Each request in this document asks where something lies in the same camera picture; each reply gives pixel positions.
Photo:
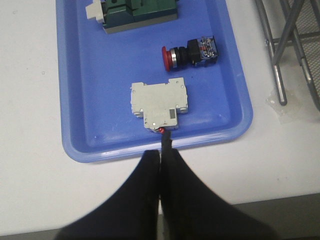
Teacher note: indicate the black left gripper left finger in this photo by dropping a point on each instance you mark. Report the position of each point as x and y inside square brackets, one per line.
[131, 213]

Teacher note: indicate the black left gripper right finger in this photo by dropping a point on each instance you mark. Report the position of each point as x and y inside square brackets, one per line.
[194, 212]

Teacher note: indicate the red emergency stop button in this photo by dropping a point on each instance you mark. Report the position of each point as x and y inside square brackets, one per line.
[198, 52]

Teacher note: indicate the white circuit breaker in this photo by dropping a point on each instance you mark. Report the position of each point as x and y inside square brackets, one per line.
[159, 104]

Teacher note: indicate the blue plastic tray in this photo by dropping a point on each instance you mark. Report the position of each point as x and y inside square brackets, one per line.
[115, 92]

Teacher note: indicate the clear tape patch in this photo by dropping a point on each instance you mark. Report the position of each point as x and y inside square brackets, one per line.
[299, 107]

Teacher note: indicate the green terminal block component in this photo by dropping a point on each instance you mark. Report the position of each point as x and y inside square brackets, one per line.
[122, 15]

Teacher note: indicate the bottom mesh tray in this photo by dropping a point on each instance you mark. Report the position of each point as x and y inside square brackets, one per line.
[305, 38]

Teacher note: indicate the grey rack frame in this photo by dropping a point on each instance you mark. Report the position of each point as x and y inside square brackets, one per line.
[276, 46]

